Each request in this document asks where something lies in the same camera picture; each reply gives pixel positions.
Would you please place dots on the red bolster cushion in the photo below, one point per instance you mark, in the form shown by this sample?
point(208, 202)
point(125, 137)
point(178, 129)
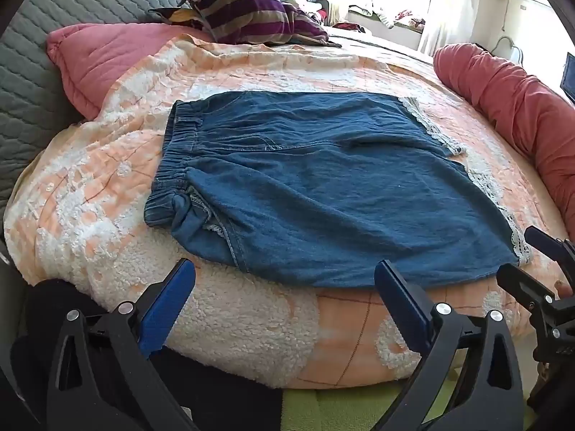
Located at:
point(521, 103)

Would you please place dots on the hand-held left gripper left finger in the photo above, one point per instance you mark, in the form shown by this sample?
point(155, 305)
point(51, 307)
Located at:
point(173, 294)

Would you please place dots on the purple striped pillow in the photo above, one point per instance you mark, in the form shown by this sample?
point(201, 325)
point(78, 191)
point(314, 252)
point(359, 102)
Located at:
point(256, 13)

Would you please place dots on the green mat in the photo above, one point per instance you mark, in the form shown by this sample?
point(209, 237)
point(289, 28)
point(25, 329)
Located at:
point(341, 406)

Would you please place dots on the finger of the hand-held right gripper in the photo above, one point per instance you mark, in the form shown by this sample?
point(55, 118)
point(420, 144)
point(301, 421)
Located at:
point(521, 285)
point(546, 240)

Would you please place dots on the white curtain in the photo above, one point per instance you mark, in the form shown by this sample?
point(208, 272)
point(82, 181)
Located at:
point(442, 13)

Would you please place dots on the grey quilted headboard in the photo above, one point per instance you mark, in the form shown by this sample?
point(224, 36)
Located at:
point(40, 54)

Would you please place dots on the dark screen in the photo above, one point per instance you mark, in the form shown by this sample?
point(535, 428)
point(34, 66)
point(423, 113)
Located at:
point(568, 76)

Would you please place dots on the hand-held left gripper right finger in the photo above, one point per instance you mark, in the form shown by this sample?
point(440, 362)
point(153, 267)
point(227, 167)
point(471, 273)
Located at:
point(400, 292)

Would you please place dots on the orange white fleece blanket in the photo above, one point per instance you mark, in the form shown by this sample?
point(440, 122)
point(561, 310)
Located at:
point(251, 323)

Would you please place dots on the pink quilted pillow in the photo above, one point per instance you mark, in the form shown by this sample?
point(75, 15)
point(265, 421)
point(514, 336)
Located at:
point(94, 58)

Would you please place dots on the pile of clothes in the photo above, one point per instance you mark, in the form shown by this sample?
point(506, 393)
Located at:
point(341, 6)

